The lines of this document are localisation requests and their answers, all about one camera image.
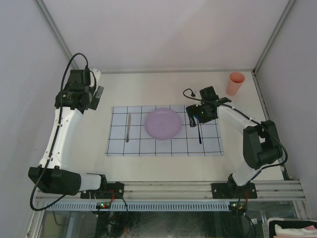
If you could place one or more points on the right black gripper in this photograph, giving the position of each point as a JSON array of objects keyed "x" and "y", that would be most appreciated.
[{"x": 192, "y": 109}]

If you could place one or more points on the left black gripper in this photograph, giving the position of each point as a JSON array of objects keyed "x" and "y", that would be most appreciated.
[{"x": 95, "y": 97}]

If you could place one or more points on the blue metallic spoon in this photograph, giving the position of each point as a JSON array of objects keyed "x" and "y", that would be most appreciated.
[{"x": 199, "y": 134}]

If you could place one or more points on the purple plastic plate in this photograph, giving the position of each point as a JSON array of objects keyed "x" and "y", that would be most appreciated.
[{"x": 163, "y": 124}]

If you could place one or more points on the silver table knife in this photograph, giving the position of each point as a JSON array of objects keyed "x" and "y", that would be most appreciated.
[{"x": 128, "y": 127}]

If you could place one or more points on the blue checkered cloth placemat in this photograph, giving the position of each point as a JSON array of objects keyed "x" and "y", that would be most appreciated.
[{"x": 185, "y": 143}]

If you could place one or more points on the pink plastic cup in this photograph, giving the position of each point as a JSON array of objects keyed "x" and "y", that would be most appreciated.
[{"x": 235, "y": 81}]

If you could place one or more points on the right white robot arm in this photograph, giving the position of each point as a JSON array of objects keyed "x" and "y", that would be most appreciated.
[{"x": 262, "y": 148}]

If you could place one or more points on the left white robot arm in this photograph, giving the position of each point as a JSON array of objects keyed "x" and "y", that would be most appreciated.
[{"x": 53, "y": 174}]

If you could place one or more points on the grey bin with cloths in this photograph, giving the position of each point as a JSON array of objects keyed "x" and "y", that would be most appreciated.
[{"x": 289, "y": 228}]

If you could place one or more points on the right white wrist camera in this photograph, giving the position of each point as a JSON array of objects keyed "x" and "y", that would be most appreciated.
[{"x": 197, "y": 98}]

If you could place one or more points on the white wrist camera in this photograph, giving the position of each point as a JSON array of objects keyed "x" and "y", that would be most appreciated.
[
  {"x": 197, "y": 98},
  {"x": 95, "y": 75}
]

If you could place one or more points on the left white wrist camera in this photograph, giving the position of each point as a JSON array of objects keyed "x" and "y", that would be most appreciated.
[{"x": 95, "y": 75}]

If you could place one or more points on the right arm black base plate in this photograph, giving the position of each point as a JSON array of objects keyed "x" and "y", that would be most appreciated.
[{"x": 225, "y": 190}]

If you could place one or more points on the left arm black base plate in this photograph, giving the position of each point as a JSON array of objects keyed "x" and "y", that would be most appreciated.
[{"x": 113, "y": 190}]

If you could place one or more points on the blue slotted cable duct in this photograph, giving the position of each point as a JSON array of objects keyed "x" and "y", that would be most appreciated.
[{"x": 142, "y": 206}]

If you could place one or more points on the aluminium front frame rail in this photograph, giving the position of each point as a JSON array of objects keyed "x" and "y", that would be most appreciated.
[{"x": 278, "y": 190}]

